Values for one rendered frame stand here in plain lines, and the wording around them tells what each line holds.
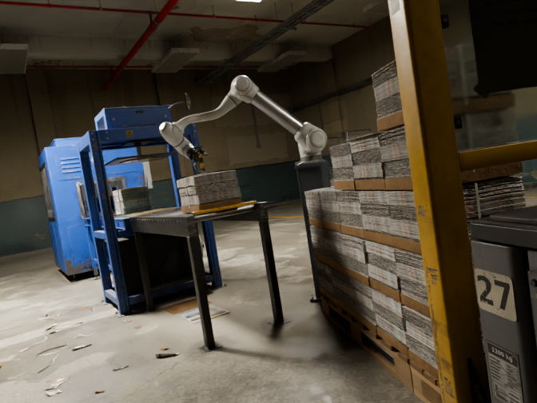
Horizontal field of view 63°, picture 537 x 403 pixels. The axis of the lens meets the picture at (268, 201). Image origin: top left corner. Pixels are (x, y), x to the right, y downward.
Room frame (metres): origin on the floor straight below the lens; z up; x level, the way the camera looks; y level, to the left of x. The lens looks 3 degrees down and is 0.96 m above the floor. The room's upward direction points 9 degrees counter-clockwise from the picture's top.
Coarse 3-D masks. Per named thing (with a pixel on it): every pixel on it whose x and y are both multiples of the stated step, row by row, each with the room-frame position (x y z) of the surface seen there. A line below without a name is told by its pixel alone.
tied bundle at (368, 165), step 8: (376, 136) 1.74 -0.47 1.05; (352, 144) 1.96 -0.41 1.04; (360, 144) 1.89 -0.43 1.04; (368, 144) 1.81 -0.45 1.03; (376, 144) 1.74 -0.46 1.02; (360, 152) 1.91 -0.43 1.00; (368, 152) 1.83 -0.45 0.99; (376, 152) 1.76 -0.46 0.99; (360, 160) 1.92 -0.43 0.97; (368, 160) 1.84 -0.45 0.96; (376, 160) 1.77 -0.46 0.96; (360, 168) 1.91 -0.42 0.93; (368, 168) 1.84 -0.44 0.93; (376, 168) 1.76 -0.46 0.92; (384, 168) 1.73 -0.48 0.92; (360, 176) 1.92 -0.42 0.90; (368, 176) 1.85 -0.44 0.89; (376, 176) 1.77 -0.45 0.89; (384, 176) 1.72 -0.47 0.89
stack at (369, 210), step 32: (320, 192) 2.52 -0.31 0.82; (352, 192) 2.06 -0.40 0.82; (384, 192) 1.74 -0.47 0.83; (352, 224) 2.12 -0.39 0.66; (384, 224) 1.77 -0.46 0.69; (352, 256) 2.15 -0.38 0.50; (384, 256) 1.81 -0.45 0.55; (352, 288) 2.24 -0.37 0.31; (352, 320) 2.32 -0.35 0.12; (384, 320) 1.90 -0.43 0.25
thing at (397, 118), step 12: (384, 120) 1.64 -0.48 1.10; (396, 120) 1.55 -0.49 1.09; (480, 168) 1.47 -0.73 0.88; (492, 168) 1.48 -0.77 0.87; (504, 168) 1.49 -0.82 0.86; (516, 168) 1.49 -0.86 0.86; (384, 180) 1.71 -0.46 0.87; (396, 180) 1.61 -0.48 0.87; (408, 180) 1.52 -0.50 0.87; (468, 180) 1.46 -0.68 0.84; (396, 240) 1.67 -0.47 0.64; (408, 240) 1.58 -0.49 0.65; (420, 252) 1.51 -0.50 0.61; (408, 300) 1.65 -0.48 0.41; (420, 312) 1.57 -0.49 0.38; (408, 348) 1.71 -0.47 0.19; (420, 360) 1.62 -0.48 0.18; (432, 372) 1.54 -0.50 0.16
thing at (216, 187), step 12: (192, 180) 2.65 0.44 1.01; (204, 180) 2.64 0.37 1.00; (216, 180) 2.68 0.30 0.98; (228, 180) 2.71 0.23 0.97; (192, 192) 2.68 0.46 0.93; (204, 192) 2.63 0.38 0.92; (216, 192) 2.67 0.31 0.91; (228, 192) 2.71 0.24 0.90; (240, 192) 2.74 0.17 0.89; (192, 204) 2.73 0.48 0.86; (204, 204) 2.63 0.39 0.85
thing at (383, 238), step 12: (336, 228) 2.34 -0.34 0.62; (348, 228) 2.16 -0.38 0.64; (372, 240) 1.90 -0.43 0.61; (384, 240) 1.78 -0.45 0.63; (336, 264) 2.42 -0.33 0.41; (360, 276) 2.09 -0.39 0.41; (384, 288) 1.84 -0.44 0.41; (336, 300) 2.52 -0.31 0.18; (396, 300) 1.74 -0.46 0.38; (348, 312) 2.35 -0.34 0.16; (372, 324) 2.03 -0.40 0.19; (384, 336) 1.91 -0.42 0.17; (396, 348) 1.81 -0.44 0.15
